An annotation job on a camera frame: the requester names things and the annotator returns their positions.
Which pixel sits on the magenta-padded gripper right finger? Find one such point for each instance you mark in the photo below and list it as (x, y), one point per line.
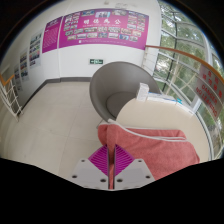
(124, 160)

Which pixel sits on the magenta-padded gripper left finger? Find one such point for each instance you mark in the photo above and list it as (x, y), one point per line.
(98, 160)

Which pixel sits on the pink towel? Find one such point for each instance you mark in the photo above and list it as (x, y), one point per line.
(156, 150)

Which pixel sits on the small upright white box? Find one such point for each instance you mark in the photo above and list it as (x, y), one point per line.
(142, 92)

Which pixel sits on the long flat white box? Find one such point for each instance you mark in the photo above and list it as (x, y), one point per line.
(156, 96)
(171, 99)

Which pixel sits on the grey tub chair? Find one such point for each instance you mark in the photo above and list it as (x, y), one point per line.
(113, 83)

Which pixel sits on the blue and white flat box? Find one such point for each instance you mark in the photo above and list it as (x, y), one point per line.
(185, 106)

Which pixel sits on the green exit sign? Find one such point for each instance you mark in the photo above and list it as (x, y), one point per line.
(96, 61)

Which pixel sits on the white netted stair railing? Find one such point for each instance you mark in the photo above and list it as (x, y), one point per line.
(10, 98)

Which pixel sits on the red-lettered warning sign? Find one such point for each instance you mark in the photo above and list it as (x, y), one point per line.
(210, 91)

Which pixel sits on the large magenta photo poster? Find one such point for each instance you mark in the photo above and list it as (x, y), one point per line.
(104, 28)

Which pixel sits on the narrow magenta text poster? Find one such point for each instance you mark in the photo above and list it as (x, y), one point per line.
(51, 35)

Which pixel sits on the white photo wall poster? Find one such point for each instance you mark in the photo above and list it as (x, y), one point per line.
(35, 50)
(17, 77)
(24, 66)

